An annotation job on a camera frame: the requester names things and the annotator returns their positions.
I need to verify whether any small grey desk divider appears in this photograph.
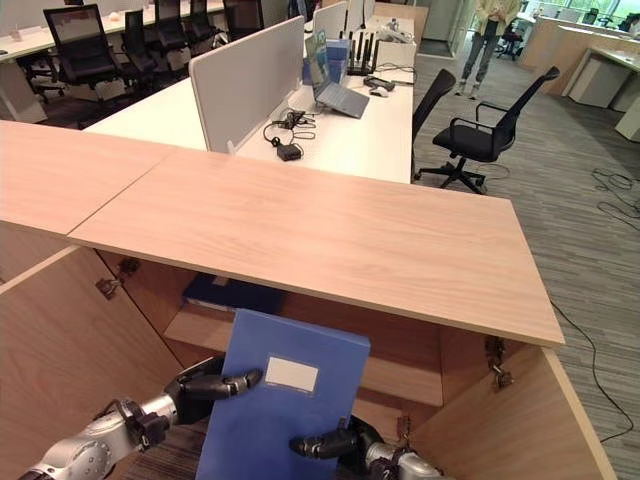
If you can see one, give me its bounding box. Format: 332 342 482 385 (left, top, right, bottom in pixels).
311 0 350 42

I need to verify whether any long white office desk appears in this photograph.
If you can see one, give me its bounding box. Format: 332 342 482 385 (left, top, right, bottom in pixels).
83 9 417 185

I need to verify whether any white drawer pedestal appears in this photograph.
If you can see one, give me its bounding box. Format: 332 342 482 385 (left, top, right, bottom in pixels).
568 47 640 114

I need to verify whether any white meeting table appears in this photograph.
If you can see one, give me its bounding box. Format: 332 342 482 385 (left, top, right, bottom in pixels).
0 0 227 65

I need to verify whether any white open box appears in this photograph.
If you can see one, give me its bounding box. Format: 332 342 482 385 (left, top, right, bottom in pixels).
373 38 419 72

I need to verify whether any person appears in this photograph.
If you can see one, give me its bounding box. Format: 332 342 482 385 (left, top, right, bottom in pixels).
453 0 522 102

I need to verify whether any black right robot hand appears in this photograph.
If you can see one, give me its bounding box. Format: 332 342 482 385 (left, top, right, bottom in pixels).
289 413 387 472

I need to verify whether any black cable bundle with hub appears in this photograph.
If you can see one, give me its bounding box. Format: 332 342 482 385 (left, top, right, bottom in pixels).
262 108 318 149

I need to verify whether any open grey laptop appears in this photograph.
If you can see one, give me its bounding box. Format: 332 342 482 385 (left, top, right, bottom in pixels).
303 29 372 120

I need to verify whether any black mesh office chair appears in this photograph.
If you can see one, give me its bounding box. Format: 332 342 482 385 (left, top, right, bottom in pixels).
188 0 224 44
152 0 195 54
121 8 167 89
42 3 127 104
221 0 266 32
414 65 562 197

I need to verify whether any wooden cabinet left door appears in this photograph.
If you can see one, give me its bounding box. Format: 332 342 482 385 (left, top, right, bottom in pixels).
0 246 185 480

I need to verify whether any wooden cabinet right door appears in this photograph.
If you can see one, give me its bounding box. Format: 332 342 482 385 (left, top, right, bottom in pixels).
412 343 617 480

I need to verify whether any dark blue flat folder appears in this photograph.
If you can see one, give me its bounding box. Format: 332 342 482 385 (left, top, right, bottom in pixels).
181 274 287 315

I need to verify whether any adjoining wooden cabinet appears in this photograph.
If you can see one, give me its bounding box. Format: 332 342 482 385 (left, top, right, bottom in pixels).
0 119 174 284

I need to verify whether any black router with antennas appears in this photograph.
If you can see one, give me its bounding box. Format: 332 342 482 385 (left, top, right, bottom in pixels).
340 28 380 78

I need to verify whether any wooden counter unit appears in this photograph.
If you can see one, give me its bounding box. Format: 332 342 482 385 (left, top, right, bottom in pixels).
518 13 640 99

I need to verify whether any metal cabinet door hinge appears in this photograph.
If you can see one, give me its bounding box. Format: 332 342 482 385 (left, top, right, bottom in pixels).
483 336 515 394
95 276 123 302

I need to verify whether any black handheld controller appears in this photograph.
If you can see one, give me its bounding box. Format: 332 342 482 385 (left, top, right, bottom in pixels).
362 75 397 97

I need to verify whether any tangled black floor cable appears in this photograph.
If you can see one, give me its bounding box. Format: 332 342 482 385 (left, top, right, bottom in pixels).
591 166 640 222

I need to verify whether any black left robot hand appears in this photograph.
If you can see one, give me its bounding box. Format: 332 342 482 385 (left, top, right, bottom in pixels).
163 355 265 427

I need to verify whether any wooden cabinet door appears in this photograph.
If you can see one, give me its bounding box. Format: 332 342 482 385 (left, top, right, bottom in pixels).
412 343 617 480
0 246 185 480

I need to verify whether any blue file folder white label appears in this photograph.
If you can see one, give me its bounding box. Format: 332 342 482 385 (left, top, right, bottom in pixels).
195 307 372 480

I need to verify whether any wooden office cabinet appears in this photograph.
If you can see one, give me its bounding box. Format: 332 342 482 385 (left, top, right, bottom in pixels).
67 149 567 480

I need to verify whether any large grey desk divider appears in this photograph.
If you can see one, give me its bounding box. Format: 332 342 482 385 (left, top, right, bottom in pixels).
189 14 307 154

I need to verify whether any black office chair at desk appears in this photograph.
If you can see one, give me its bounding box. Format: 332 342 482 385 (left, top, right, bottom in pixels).
410 67 458 184

